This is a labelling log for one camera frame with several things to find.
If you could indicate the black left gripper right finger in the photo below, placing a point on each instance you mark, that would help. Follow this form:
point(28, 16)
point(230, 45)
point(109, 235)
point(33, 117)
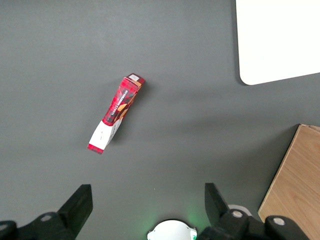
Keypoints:
point(217, 215)

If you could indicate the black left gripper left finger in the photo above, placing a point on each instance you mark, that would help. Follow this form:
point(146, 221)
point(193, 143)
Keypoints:
point(72, 212)

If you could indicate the red cookie box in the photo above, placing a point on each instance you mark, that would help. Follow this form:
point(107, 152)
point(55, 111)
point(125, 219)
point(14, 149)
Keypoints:
point(120, 105)

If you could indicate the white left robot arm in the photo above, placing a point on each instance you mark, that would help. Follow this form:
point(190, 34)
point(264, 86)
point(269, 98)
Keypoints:
point(170, 231)

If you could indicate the cream plastic tray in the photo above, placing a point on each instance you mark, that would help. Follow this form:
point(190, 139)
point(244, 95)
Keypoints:
point(275, 37)

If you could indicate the wooden drawer cabinet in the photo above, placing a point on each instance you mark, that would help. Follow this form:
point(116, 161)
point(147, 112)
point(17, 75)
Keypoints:
point(295, 180)

